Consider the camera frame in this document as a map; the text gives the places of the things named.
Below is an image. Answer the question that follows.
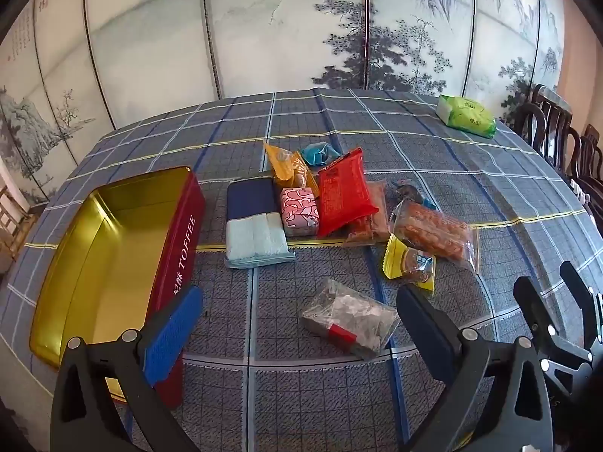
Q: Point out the green snack packet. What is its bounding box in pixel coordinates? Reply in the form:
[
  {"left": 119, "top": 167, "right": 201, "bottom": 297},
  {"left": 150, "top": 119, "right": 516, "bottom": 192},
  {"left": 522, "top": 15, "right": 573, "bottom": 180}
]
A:
[{"left": 434, "top": 94, "right": 497, "bottom": 139}]

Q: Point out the grey plaid tablecloth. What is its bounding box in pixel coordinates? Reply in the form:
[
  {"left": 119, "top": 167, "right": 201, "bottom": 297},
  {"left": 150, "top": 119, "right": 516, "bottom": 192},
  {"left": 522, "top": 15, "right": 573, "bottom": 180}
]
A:
[{"left": 0, "top": 87, "right": 603, "bottom": 452}]

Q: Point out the yellow snack packet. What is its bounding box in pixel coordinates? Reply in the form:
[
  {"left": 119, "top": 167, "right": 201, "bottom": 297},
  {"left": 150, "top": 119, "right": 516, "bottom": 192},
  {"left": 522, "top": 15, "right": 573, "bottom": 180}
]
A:
[{"left": 381, "top": 234, "right": 436, "bottom": 296}]

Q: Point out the grey clear-wrapped snack packet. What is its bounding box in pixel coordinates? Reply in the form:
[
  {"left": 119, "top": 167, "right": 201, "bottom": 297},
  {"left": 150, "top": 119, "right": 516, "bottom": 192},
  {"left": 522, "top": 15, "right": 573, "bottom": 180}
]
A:
[{"left": 300, "top": 278, "right": 401, "bottom": 361}]

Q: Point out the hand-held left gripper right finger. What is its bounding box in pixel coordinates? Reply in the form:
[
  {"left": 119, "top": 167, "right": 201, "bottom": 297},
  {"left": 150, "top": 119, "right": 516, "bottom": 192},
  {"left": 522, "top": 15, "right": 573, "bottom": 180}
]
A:
[{"left": 396, "top": 284, "right": 553, "bottom": 452}]

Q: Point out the teal candy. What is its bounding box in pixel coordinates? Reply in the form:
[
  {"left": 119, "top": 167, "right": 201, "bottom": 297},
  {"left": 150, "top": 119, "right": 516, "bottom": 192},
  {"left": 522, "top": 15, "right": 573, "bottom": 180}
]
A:
[{"left": 300, "top": 144, "right": 341, "bottom": 168}]

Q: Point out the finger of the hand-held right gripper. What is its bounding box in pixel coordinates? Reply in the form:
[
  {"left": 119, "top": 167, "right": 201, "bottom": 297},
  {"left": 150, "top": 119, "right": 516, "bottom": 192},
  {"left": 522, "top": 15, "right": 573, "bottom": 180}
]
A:
[
  {"left": 513, "top": 276, "right": 594, "bottom": 388},
  {"left": 559, "top": 261, "right": 603, "bottom": 345}
]

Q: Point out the navy and pale blue packet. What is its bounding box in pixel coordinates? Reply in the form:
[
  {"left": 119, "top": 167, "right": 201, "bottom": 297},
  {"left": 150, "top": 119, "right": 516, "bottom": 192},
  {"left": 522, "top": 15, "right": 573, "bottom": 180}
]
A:
[{"left": 225, "top": 176, "right": 297, "bottom": 270}]

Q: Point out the clear packet with red print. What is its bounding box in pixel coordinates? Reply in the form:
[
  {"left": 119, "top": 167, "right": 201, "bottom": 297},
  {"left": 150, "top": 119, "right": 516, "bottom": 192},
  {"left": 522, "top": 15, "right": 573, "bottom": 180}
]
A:
[{"left": 343, "top": 180, "right": 392, "bottom": 248}]

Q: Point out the orange snack packet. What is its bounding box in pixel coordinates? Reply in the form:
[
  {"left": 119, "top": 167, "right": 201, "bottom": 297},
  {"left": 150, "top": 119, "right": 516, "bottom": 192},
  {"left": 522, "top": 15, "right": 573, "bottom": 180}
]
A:
[{"left": 263, "top": 142, "right": 320, "bottom": 196}]

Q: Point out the clear peanut brittle packet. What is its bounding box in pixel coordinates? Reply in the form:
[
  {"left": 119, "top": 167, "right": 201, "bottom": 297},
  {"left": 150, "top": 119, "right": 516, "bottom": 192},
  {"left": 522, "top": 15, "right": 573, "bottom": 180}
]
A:
[{"left": 389, "top": 198, "right": 480, "bottom": 274}]

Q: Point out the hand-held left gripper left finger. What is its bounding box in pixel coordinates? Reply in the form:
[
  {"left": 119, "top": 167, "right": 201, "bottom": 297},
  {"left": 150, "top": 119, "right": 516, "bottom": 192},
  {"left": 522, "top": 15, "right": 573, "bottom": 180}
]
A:
[{"left": 49, "top": 285, "right": 204, "bottom": 452}]

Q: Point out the pink patterned snack packet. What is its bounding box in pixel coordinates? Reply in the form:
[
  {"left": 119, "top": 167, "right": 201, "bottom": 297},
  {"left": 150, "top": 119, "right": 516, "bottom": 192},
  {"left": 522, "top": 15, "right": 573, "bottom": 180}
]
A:
[{"left": 280, "top": 187, "right": 322, "bottom": 237}]

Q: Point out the red tin box gold interior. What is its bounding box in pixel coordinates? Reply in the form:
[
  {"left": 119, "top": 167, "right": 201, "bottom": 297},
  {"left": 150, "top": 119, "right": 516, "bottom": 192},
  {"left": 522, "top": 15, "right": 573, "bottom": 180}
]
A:
[{"left": 29, "top": 166, "right": 207, "bottom": 409}]

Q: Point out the dark wooden chair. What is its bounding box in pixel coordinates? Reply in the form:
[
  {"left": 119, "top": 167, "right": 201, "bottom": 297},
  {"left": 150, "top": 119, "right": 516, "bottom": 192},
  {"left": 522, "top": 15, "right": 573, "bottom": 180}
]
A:
[
  {"left": 513, "top": 84, "right": 581, "bottom": 173},
  {"left": 570, "top": 124, "right": 603, "bottom": 246}
]

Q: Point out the painted landscape folding screen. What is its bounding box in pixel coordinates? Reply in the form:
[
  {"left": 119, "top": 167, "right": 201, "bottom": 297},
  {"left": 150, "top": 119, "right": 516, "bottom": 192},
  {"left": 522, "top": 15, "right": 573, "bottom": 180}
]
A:
[{"left": 0, "top": 0, "right": 566, "bottom": 208}]

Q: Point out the small dark and blue packet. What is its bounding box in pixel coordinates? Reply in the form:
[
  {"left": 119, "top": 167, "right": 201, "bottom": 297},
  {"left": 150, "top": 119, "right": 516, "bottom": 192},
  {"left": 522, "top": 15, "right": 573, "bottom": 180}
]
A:
[{"left": 390, "top": 180, "right": 436, "bottom": 210}]

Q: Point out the red snack packet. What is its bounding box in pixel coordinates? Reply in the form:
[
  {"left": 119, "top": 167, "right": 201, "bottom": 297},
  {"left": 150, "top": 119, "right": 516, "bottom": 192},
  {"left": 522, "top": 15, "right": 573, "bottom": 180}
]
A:
[{"left": 317, "top": 147, "right": 380, "bottom": 238}]

